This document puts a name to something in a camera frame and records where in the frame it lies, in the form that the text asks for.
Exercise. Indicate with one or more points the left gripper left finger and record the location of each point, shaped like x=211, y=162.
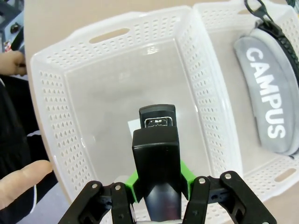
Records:
x=98, y=205

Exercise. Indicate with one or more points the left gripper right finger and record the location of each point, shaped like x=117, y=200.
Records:
x=222, y=200

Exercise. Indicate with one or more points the black stapler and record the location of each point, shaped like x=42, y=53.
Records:
x=156, y=158

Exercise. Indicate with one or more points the grey Campus pencil case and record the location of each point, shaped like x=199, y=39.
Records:
x=264, y=93

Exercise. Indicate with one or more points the person's right hand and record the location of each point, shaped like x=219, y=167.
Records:
x=21, y=182

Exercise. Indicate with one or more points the person's left hand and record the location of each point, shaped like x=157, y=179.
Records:
x=18, y=63

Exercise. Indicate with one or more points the white basket label sticker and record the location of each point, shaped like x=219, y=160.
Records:
x=133, y=127

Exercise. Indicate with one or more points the white perforated plastic basket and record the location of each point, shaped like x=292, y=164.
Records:
x=222, y=46
x=70, y=116

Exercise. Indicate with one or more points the person in black jacket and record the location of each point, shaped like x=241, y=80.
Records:
x=16, y=116

